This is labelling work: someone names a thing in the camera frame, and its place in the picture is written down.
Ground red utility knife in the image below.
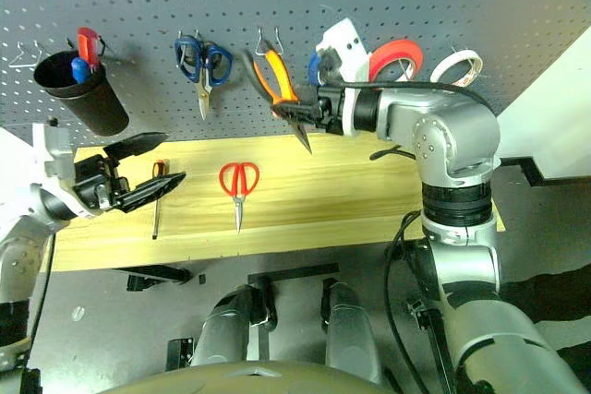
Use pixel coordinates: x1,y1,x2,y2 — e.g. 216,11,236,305
76,27,103,73

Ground black table bracket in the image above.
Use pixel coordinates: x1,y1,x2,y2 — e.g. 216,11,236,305
113,264,194,293

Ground olive robot torso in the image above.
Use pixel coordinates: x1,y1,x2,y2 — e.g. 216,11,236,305
99,360,387,394

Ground silver wire pegboard hook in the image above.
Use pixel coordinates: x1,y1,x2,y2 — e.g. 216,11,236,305
177,28,203,47
7,41,49,69
255,27,283,57

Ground black metal floor bracket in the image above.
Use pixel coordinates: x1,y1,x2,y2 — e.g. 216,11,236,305
164,336,195,373

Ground blue marker pen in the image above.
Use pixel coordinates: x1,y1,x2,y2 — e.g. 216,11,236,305
70,57,92,86

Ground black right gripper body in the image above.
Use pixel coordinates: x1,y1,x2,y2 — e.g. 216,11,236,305
315,83,348,137

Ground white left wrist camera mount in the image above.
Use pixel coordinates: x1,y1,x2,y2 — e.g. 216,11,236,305
30,122,105,220

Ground silver robot leg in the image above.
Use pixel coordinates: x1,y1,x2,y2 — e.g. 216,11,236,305
321,279,385,386
189,283,267,367

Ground red tape roll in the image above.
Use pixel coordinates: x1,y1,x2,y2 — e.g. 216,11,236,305
368,39,425,84

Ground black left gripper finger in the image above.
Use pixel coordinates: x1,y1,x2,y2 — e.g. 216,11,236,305
113,172,187,214
103,131,170,161

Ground silver right robot leg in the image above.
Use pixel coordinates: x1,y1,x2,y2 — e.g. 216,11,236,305
321,279,385,386

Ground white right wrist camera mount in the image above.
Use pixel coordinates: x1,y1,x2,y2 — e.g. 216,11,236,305
315,17,373,137

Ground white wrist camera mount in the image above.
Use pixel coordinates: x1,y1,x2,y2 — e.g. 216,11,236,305
30,122,105,220
315,17,373,137

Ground orange black handled screwdriver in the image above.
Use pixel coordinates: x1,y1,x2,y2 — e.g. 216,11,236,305
151,159,166,241

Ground white tape roll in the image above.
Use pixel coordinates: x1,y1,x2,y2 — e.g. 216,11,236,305
428,49,485,89

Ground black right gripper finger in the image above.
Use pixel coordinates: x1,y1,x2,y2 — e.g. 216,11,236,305
291,115,330,133
271,101,323,121

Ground red handled scissors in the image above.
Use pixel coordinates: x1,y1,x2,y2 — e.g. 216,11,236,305
218,161,261,235

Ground orange handled pliers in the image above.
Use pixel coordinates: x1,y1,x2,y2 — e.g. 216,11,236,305
240,48,314,156

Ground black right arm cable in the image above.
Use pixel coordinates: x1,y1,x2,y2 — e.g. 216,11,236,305
318,50,496,116

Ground silver left robot leg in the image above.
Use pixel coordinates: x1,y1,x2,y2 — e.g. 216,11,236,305
189,283,267,367

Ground black plastic cup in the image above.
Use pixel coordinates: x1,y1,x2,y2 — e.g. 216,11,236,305
32,50,130,137

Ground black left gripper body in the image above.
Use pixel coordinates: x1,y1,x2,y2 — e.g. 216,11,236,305
72,153,131,213

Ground blue tape roll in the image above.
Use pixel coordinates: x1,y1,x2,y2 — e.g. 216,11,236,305
307,49,324,87

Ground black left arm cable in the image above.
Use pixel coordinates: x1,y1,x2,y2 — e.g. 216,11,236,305
20,232,57,370

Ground gray perforated pegboard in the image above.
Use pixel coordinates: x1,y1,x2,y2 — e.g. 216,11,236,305
0,0,591,149

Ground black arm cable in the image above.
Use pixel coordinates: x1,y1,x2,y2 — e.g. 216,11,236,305
20,232,57,370
318,50,496,116

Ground blue handled scissors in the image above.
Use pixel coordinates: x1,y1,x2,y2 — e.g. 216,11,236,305
174,34,235,122

